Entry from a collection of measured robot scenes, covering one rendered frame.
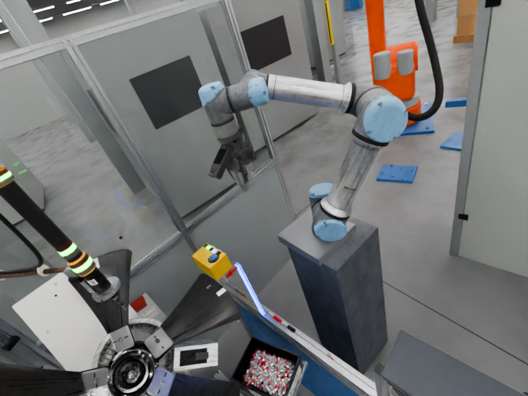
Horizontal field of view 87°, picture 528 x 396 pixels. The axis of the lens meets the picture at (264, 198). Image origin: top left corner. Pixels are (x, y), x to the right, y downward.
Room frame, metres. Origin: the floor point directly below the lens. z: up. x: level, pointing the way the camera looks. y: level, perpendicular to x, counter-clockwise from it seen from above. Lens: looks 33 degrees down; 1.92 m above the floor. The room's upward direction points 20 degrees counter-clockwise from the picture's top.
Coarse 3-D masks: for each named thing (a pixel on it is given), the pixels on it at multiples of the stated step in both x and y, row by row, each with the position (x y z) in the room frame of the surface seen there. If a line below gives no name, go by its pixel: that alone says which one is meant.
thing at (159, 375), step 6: (156, 372) 0.50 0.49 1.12; (162, 372) 0.50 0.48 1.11; (168, 372) 0.51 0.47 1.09; (156, 378) 0.48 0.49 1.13; (162, 378) 0.49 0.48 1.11; (168, 378) 0.49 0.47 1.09; (156, 384) 0.46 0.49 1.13; (168, 384) 0.47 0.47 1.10; (150, 390) 0.44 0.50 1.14; (156, 390) 0.45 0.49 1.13; (162, 390) 0.45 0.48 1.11; (168, 390) 0.45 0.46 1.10
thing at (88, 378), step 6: (84, 372) 0.48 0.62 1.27; (90, 372) 0.48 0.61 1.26; (96, 372) 0.48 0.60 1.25; (102, 372) 0.49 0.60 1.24; (84, 378) 0.48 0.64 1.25; (90, 378) 0.48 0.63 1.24; (102, 378) 0.49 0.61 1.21; (84, 384) 0.48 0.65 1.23; (90, 384) 0.48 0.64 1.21; (96, 384) 0.48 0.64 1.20; (102, 384) 0.48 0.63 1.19
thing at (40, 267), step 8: (0, 216) 0.58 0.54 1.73; (8, 224) 0.58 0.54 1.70; (16, 232) 0.58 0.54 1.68; (24, 240) 0.58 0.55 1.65; (32, 248) 0.58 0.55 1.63; (40, 256) 0.59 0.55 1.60; (40, 264) 0.59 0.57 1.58; (0, 272) 0.65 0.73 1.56; (8, 272) 0.64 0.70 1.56; (16, 272) 0.62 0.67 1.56; (40, 272) 0.59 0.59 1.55
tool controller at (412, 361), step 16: (400, 336) 0.30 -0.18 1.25; (400, 352) 0.28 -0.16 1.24; (416, 352) 0.26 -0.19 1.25; (432, 352) 0.25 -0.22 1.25; (384, 368) 0.26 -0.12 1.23; (400, 368) 0.25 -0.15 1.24; (416, 368) 0.24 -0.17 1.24; (432, 368) 0.23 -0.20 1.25; (448, 368) 0.22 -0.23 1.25; (464, 368) 0.21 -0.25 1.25; (400, 384) 0.23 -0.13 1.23; (416, 384) 0.22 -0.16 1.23; (432, 384) 0.21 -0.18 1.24; (448, 384) 0.20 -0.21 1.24; (464, 384) 0.19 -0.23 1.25; (480, 384) 0.18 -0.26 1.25; (496, 384) 0.17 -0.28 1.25
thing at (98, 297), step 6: (66, 270) 0.56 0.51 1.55; (72, 270) 0.55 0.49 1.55; (72, 276) 0.55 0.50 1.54; (78, 276) 0.55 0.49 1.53; (72, 282) 0.55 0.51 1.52; (78, 282) 0.55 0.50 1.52; (84, 282) 0.55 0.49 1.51; (114, 282) 0.56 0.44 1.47; (120, 282) 0.57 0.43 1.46; (90, 288) 0.55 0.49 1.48; (108, 288) 0.55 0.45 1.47; (114, 288) 0.54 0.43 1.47; (96, 294) 0.54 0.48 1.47; (102, 294) 0.53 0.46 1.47; (108, 294) 0.53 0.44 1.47; (114, 294) 0.53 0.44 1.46; (96, 300) 0.52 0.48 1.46; (102, 300) 0.52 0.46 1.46
